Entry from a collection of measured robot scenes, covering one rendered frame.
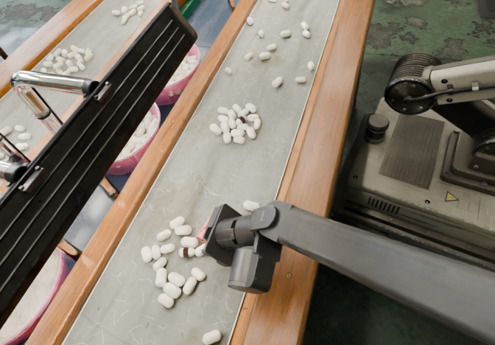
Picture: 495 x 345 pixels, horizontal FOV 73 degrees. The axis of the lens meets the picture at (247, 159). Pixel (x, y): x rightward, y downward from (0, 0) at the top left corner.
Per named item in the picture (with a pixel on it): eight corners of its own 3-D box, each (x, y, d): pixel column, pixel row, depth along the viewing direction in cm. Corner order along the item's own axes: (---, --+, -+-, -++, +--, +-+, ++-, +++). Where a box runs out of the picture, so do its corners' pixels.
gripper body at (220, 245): (198, 251, 60) (223, 249, 55) (219, 203, 66) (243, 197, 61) (224, 267, 63) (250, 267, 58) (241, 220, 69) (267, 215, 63)
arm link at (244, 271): (316, 222, 54) (277, 203, 50) (308, 298, 48) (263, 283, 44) (267, 231, 63) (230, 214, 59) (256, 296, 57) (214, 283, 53)
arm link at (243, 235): (284, 218, 58) (261, 206, 55) (278, 258, 55) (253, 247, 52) (257, 222, 63) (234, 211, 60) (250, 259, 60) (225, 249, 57)
